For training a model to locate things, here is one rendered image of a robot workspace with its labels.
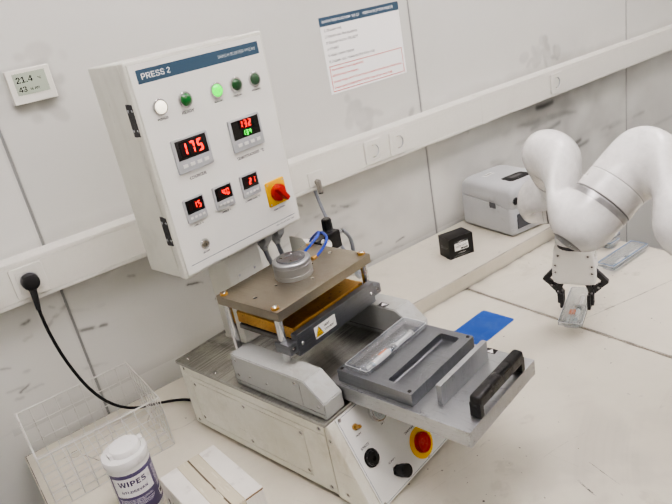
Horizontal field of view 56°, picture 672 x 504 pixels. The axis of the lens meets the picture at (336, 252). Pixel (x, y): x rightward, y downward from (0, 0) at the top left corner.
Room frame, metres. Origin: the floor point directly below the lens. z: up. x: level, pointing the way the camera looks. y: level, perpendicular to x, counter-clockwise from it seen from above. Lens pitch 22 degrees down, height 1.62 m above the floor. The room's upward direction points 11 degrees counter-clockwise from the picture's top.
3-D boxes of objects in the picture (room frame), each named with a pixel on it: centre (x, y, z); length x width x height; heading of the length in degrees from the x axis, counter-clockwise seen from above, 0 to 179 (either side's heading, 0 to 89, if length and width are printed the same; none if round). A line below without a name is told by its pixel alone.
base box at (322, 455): (1.17, 0.07, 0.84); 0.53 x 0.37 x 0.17; 44
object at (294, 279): (1.20, 0.10, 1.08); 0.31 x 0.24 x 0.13; 134
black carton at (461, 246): (1.80, -0.37, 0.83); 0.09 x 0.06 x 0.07; 109
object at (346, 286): (1.17, 0.08, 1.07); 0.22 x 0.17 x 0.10; 134
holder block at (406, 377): (0.98, -0.09, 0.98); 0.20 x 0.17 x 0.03; 134
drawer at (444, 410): (0.95, -0.12, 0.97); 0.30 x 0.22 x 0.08; 44
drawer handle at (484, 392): (0.85, -0.22, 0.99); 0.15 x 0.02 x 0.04; 134
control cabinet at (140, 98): (1.29, 0.22, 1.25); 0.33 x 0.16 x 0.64; 134
